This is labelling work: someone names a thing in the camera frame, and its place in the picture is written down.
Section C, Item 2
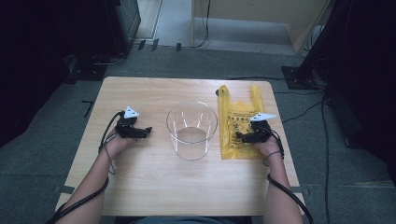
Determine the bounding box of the person's right hand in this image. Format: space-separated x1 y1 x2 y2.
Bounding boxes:
252 134 283 161

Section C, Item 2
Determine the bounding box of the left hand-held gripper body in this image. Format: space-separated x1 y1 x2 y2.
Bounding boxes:
115 105 143 140

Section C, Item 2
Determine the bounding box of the person's left hand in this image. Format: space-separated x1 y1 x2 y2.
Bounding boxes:
103 133 138 161

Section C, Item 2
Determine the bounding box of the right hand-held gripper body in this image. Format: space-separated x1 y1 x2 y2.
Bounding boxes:
247 112 277 145

